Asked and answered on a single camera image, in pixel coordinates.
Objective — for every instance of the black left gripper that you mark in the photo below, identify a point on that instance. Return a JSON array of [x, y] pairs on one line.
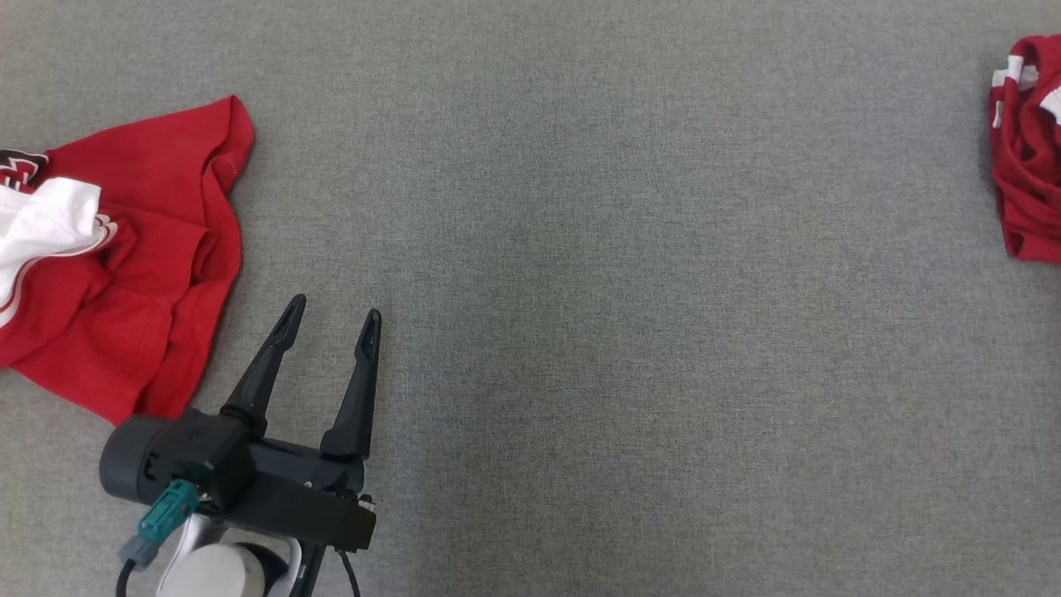
[[307, 497]]

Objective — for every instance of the red and white jersey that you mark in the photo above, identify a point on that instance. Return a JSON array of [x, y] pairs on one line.
[[133, 265]]

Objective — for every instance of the red shorts with white stripes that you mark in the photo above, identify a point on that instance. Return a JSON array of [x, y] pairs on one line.
[[1032, 166]]

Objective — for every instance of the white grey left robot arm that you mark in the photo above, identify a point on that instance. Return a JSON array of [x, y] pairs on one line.
[[215, 572]]

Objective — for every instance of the grey fabric sofa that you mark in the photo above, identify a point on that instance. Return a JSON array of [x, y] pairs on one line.
[[622, 332]]

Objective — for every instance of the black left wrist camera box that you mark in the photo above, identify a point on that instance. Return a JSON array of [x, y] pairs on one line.
[[211, 456]]

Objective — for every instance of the teal left camera connector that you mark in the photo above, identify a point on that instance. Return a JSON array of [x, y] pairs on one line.
[[166, 514]]

